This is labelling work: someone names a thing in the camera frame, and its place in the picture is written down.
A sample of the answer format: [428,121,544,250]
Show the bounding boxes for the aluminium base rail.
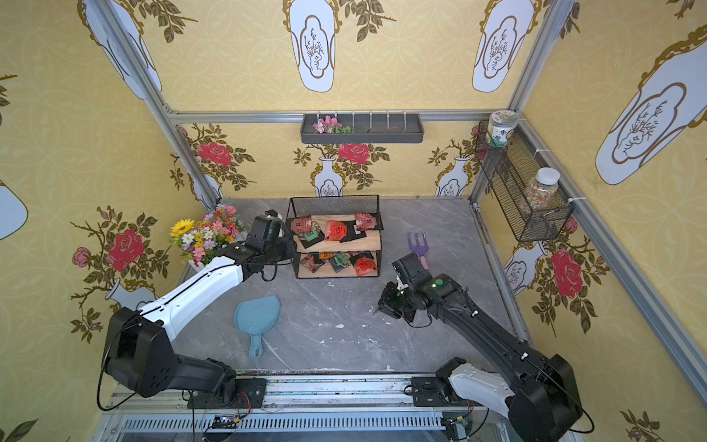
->
[92,372,521,441]

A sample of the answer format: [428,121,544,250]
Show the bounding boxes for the black wire wall basket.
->
[469,121,574,242]

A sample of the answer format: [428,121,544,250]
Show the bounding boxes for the flower bouquet white fence planter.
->
[169,204,247,272]

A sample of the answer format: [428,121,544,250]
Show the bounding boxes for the purple garden fork pink handle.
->
[407,231,429,270]

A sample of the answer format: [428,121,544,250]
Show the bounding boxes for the clear jar white lid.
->
[521,168,561,215]

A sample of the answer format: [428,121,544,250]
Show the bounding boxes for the green oolong tea bag packet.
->
[298,228,325,249]

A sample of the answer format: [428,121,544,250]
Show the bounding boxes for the black tea bag barcode back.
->
[340,220,366,243]

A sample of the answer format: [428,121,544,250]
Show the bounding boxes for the white patterned lidded jar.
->
[486,110,519,147]

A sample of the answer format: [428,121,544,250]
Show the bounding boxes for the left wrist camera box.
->
[245,210,284,252]

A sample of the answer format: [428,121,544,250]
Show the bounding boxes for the grey wall-mounted tray shelf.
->
[300,112,425,145]

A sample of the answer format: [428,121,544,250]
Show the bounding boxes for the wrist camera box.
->
[245,210,284,252]
[392,252,432,290]

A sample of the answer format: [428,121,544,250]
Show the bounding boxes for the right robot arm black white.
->
[379,274,588,441]

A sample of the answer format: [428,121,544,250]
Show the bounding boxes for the pink earl grey tea bag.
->
[355,213,379,231]

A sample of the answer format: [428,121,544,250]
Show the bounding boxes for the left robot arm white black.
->
[101,237,296,408]

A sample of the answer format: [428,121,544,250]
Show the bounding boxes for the small circuit board with wires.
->
[210,414,241,431]

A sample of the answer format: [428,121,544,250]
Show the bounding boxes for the black wire two-tier shelf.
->
[286,194,384,280]

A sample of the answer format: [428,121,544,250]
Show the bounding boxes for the light blue leaf-shaped tray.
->
[234,296,281,359]

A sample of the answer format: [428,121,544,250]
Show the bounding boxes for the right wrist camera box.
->
[392,252,432,290]

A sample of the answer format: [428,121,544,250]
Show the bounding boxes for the pink artificial flowers in tray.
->
[312,116,353,134]

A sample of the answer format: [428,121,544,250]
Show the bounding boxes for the lower shelf dark red bag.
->
[300,254,325,274]

